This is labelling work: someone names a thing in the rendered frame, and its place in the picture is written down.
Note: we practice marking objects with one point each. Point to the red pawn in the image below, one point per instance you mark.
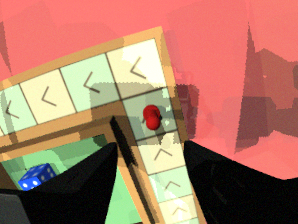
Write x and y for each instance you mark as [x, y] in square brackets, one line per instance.
[152, 117]

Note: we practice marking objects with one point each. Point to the blue die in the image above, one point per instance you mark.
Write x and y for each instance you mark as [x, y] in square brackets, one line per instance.
[36, 176]

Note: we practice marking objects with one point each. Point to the cream board game track with arrows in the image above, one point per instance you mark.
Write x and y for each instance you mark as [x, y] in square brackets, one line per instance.
[132, 74]

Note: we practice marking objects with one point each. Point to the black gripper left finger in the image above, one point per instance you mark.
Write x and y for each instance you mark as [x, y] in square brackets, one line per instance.
[80, 195]

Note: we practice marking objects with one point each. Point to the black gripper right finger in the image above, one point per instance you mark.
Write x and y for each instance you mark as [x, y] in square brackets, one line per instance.
[232, 193]

